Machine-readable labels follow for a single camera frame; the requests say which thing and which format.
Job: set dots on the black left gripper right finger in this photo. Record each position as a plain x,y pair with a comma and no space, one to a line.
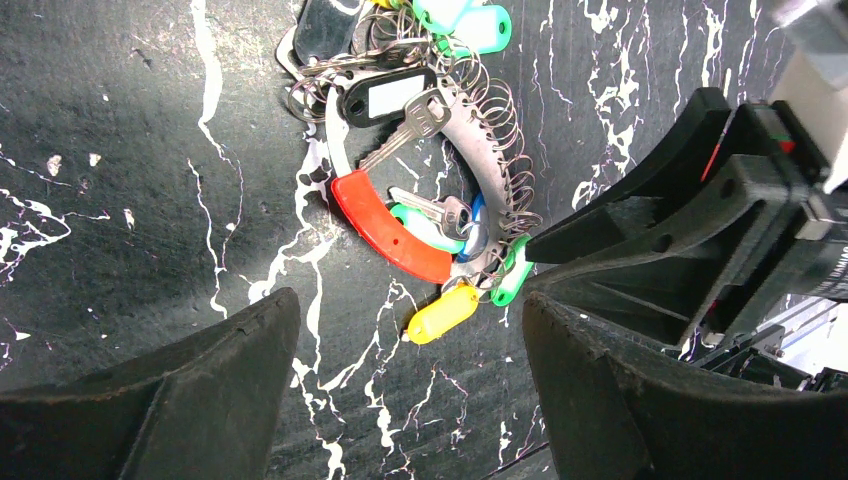
615,408

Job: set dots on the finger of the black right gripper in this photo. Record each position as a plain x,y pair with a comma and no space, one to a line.
673,168
717,263

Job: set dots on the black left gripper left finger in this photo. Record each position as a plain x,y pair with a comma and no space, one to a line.
205,407

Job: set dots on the blue key tag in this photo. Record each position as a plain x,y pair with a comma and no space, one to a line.
478,233

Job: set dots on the green key tag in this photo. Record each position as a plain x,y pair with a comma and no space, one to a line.
460,28
516,270

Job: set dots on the yellow tag key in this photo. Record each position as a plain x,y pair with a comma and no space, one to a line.
448,311

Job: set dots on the black key tag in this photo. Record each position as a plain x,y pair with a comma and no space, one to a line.
381,98

